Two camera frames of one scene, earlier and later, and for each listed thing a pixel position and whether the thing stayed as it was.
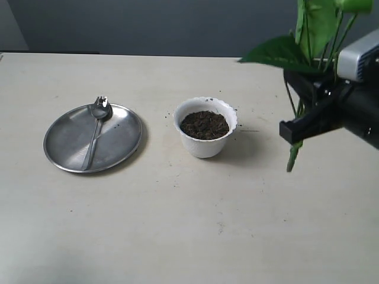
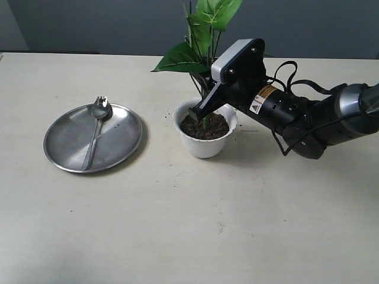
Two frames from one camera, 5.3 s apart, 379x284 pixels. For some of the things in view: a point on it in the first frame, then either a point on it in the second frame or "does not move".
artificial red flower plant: x=321 y=28 -> x=206 y=20
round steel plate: x=67 y=139 does not move
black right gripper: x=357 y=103 -> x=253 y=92
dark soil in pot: x=204 y=125 does not move
